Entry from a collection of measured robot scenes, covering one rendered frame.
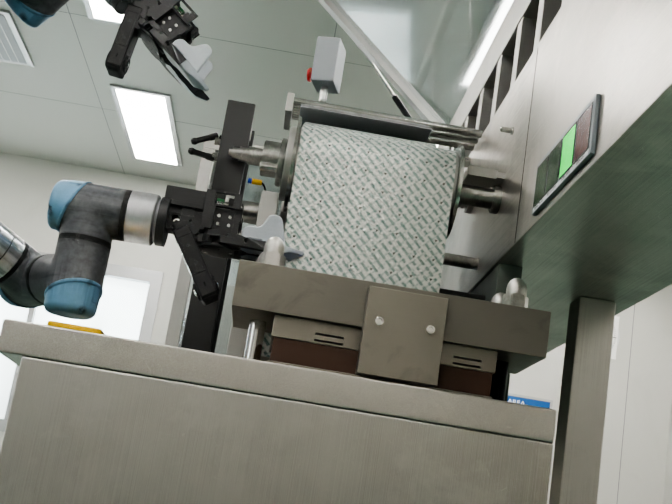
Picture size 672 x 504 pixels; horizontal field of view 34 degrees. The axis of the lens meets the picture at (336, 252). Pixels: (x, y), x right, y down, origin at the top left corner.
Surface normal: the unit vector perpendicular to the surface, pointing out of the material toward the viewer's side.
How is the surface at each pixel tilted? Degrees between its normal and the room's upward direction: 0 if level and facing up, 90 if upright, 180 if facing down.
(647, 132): 180
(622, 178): 180
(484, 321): 90
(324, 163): 90
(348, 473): 90
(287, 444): 90
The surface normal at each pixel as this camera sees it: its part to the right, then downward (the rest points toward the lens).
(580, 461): 0.08, -0.23
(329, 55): -0.18, -0.27
